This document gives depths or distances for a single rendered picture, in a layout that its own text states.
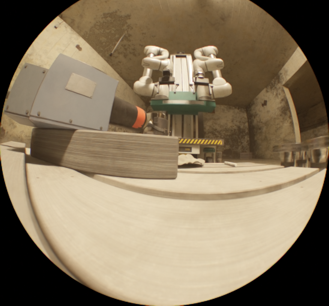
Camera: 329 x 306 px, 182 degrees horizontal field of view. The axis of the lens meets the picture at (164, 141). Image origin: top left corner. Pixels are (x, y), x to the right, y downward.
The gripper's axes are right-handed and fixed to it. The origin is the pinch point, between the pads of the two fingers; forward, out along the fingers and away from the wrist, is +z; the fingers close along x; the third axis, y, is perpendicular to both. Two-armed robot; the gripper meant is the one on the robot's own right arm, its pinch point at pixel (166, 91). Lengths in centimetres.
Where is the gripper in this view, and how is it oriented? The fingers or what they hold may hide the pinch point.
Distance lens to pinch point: 84.6
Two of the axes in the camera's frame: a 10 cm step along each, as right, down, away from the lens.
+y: 1.3, 1.2, 9.8
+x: -9.9, -0.3, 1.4
